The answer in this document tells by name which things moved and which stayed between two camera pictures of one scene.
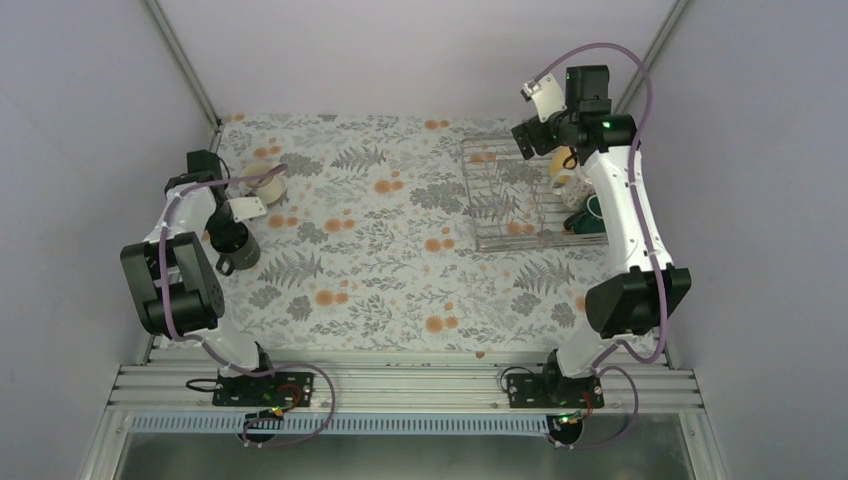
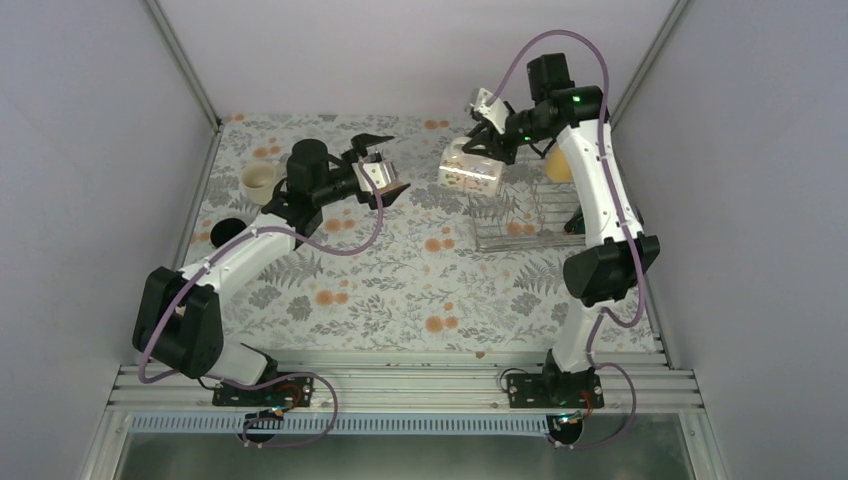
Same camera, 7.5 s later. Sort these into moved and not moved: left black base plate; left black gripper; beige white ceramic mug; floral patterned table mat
Moved: left black gripper
Not moved: left black base plate; beige white ceramic mug; floral patterned table mat
